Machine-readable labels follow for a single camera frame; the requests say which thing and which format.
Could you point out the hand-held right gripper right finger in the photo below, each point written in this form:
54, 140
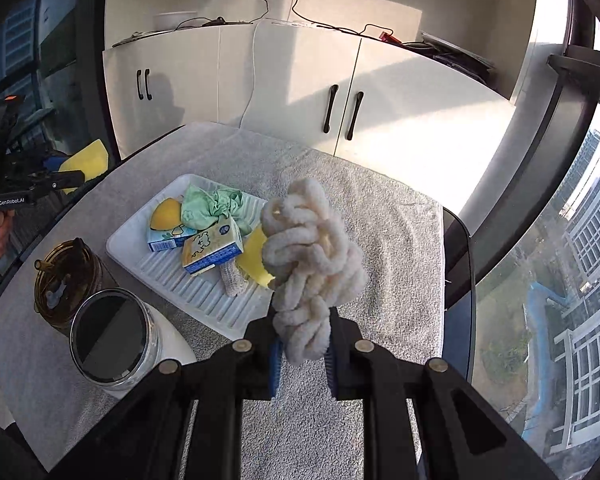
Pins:
331, 375

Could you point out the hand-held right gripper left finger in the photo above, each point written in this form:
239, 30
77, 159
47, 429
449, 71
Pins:
274, 375

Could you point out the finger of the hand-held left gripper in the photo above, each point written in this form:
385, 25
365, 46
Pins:
65, 178
55, 163

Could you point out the yellow rectangular sponge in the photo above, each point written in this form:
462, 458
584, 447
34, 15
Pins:
87, 160

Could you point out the beige knit sock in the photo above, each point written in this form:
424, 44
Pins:
232, 280

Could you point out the white ribbed plastic tray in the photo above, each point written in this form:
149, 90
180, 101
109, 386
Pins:
200, 295

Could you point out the small blue edged tissue pack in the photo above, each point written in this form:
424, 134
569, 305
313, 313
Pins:
162, 243

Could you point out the white chunky yarn knot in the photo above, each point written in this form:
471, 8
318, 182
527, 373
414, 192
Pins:
305, 260

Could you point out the mint green cloth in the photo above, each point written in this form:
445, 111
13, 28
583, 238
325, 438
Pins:
200, 210

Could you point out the yellow sheep print tissue pack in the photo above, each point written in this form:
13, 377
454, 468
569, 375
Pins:
210, 250

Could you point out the olive glass cup with straw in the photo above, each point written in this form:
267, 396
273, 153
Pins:
70, 270

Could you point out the white mug with mirror lid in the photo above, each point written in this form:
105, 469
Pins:
110, 340

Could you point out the white cabinet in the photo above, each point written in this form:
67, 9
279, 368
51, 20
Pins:
290, 85

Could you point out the small red device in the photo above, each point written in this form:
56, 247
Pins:
387, 37

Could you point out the dark stack of papers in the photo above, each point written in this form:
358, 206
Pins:
460, 55

